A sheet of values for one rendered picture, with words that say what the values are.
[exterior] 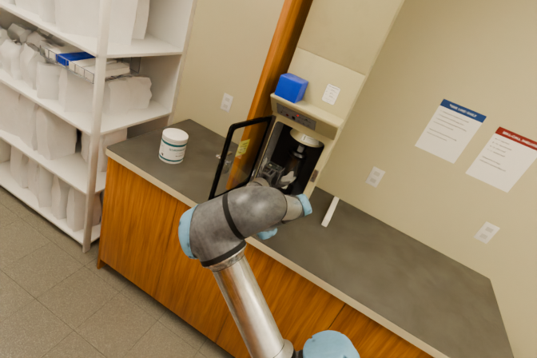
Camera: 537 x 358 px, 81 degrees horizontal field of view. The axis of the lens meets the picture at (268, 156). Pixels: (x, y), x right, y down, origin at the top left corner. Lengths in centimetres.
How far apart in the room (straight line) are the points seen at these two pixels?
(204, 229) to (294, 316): 101
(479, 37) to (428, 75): 25
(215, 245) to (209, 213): 7
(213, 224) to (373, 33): 97
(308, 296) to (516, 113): 128
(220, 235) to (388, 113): 131
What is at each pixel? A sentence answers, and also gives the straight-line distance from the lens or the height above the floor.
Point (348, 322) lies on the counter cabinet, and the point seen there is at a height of 79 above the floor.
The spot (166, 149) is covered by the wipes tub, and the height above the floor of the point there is 102.
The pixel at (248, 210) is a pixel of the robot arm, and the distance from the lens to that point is 70.
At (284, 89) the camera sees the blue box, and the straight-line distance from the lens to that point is 135.
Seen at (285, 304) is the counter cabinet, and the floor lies 67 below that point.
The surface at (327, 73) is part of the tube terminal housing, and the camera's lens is 140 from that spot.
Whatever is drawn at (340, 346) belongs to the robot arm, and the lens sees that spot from 86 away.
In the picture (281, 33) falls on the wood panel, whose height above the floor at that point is 175.
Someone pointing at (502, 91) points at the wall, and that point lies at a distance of 184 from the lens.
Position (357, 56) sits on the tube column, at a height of 177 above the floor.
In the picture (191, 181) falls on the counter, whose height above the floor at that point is 94.
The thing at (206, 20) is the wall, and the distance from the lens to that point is 217.
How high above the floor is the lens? 189
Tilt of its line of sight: 27 degrees down
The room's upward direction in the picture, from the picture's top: 21 degrees clockwise
